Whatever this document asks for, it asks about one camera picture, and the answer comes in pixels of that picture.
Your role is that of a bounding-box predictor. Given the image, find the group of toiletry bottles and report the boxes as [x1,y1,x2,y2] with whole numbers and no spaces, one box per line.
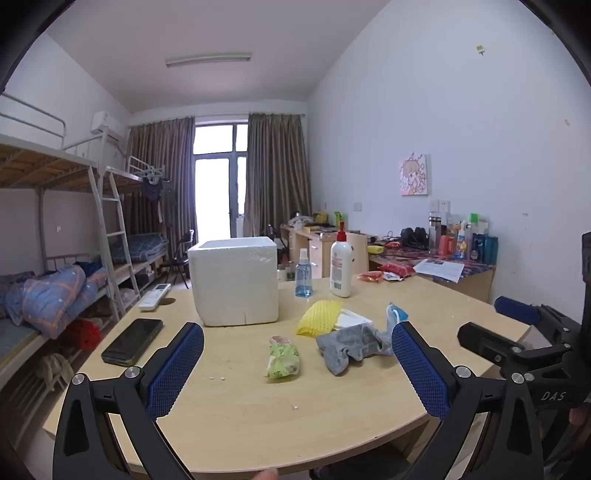
[427,211,499,264]

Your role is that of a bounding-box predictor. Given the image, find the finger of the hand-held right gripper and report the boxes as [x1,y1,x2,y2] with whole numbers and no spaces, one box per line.
[494,296,583,343]
[457,322,581,378]

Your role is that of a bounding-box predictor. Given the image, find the large red snack packet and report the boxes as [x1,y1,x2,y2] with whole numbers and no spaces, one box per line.
[379,262,416,278]

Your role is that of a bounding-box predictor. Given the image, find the black folding chair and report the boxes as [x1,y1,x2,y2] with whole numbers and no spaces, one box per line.
[161,229,195,289]

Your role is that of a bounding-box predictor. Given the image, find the white printed paper sheet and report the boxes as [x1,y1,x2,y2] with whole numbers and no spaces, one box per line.
[412,258,465,283]

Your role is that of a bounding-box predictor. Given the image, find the black smartphone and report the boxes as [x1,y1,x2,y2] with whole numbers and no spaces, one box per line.
[100,318,164,367]

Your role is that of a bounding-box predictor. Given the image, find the white lotion bottle red pump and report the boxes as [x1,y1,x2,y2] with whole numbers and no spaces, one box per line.
[329,222,353,298]

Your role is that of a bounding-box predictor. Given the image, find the white metal bunk bed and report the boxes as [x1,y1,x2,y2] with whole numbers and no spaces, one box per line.
[0,92,109,407]
[104,154,169,287]

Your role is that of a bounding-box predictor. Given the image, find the black headphones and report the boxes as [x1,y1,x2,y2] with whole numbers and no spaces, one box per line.
[399,227,430,250]

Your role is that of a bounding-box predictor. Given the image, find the pink cartoon wall picture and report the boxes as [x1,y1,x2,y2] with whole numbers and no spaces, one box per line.
[399,154,432,197]

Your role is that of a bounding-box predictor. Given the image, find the white metal ladder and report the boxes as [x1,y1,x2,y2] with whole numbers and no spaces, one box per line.
[88,166,141,319]

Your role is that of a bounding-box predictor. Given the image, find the white foam box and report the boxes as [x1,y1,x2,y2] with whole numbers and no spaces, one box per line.
[187,236,280,328]

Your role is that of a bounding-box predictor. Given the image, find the green snack packet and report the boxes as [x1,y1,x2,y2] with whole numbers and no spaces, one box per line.
[265,336,301,380]

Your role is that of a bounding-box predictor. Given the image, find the ceiling tube light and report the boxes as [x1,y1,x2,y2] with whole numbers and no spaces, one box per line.
[165,52,252,68]

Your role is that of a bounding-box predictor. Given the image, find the glass balcony door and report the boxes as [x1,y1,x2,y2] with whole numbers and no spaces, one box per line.
[194,122,250,241]

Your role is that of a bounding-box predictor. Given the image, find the grey sock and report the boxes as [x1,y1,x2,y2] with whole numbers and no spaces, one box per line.
[316,323,395,377]

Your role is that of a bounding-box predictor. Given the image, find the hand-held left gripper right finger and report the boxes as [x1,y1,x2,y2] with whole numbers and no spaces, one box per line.
[392,320,546,480]

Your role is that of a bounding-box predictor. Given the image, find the dark blue folded bedding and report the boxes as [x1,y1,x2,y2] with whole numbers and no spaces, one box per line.
[111,233,169,264]

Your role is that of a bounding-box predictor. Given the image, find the light wooden desk with drawers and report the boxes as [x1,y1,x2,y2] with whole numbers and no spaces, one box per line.
[281,224,370,278]

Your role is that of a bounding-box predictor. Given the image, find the beige cloth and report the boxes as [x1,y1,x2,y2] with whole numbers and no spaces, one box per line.
[37,353,70,393]

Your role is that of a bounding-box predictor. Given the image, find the brown curtain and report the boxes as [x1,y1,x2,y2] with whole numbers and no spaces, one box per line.
[126,116,197,241]
[243,112,312,236]

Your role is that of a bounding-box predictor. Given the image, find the white remote control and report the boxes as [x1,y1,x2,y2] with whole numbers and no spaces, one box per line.
[139,283,171,311]

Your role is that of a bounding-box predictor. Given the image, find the desk with patterned cloth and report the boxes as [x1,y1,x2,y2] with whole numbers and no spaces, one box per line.
[368,244,497,303]

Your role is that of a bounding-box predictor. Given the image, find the red plastic bag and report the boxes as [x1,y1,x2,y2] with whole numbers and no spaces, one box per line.
[62,318,102,352]

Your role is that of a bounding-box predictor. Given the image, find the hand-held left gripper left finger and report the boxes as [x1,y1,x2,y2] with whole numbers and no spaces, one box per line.
[52,322,205,480]

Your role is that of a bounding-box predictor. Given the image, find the blue spray bottle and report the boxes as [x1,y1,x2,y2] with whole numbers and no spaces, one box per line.
[294,248,313,298]

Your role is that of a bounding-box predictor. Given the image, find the yellow foam net sleeve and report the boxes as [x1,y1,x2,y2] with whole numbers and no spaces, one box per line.
[297,300,345,336]

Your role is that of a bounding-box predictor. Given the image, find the white air conditioner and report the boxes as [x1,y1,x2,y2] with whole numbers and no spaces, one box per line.
[90,111,125,139]

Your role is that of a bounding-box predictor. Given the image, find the blue checked quilt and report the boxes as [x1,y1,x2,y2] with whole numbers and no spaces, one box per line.
[0,264,109,340]

